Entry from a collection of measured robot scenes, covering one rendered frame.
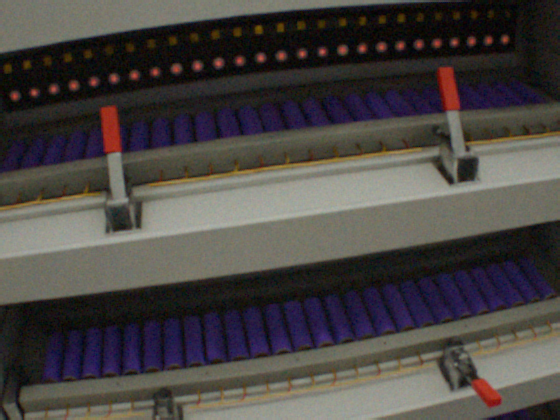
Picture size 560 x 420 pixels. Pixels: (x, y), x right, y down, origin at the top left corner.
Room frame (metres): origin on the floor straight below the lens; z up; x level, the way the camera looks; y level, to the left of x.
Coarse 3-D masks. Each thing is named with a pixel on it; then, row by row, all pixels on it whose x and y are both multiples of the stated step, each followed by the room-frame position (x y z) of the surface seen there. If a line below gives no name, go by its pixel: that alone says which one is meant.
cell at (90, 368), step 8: (96, 328) 0.54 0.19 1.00; (88, 336) 0.53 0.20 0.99; (96, 336) 0.53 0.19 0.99; (88, 344) 0.52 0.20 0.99; (96, 344) 0.52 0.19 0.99; (88, 352) 0.50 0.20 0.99; (96, 352) 0.51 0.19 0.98; (88, 360) 0.49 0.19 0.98; (96, 360) 0.50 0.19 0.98; (88, 368) 0.48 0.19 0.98; (96, 368) 0.49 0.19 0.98; (96, 376) 0.48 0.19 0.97
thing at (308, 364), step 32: (480, 320) 0.50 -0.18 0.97; (512, 320) 0.49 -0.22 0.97; (544, 320) 0.50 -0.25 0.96; (320, 352) 0.48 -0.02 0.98; (352, 352) 0.48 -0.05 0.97; (384, 352) 0.48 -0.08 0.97; (416, 352) 0.49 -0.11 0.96; (480, 352) 0.48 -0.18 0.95; (64, 384) 0.46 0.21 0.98; (96, 384) 0.46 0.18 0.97; (128, 384) 0.46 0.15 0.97; (160, 384) 0.46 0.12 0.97; (192, 384) 0.46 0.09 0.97; (224, 384) 0.47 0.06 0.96; (256, 384) 0.47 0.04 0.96
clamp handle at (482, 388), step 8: (464, 360) 0.45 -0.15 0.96; (464, 368) 0.45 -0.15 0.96; (472, 376) 0.43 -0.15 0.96; (472, 384) 0.42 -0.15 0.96; (480, 384) 0.41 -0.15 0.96; (488, 384) 0.41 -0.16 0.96; (480, 392) 0.40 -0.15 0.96; (488, 392) 0.40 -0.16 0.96; (496, 392) 0.39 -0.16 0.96; (488, 400) 0.39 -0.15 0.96; (496, 400) 0.39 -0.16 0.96
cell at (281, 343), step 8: (272, 304) 0.56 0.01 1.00; (264, 312) 0.55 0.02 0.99; (272, 312) 0.55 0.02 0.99; (280, 312) 0.55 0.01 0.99; (272, 320) 0.54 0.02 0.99; (280, 320) 0.54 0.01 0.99; (272, 328) 0.53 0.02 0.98; (280, 328) 0.52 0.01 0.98; (272, 336) 0.52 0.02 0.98; (280, 336) 0.51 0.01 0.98; (288, 336) 0.52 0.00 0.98; (272, 344) 0.51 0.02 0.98; (280, 344) 0.50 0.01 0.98; (288, 344) 0.51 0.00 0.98; (272, 352) 0.50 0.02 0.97
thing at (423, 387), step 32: (544, 224) 0.62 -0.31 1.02; (352, 256) 0.61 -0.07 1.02; (544, 256) 0.62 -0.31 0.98; (128, 288) 0.58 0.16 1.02; (160, 288) 0.58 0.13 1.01; (160, 320) 0.57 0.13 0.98; (0, 352) 0.48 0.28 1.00; (32, 352) 0.53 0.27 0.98; (512, 352) 0.48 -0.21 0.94; (544, 352) 0.48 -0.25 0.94; (0, 384) 0.46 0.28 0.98; (32, 384) 0.49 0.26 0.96; (320, 384) 0.47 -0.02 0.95; (352, 384) 0.47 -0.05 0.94; (384, 384) 0.47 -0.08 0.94; (416, 384) 0.46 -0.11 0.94; (512, 384) 0.45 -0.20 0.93; (544, 384) 0.45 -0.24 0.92; (0, 416) 0.43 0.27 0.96; (96, 416) 0.45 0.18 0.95; (128, 416) 0.45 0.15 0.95; (192, 416) 0.45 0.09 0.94; (224, 416) 0.45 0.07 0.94; (256, 416) 0.44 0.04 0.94; (288, 416) 0.44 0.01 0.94; (320, 416) 0.44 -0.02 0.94; (352, 416) 0.43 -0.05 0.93; (384, 416) 0.43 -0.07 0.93; (416, 416) 0.44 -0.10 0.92; (448, 416) 0.45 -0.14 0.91; (480, 416) 0.45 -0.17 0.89
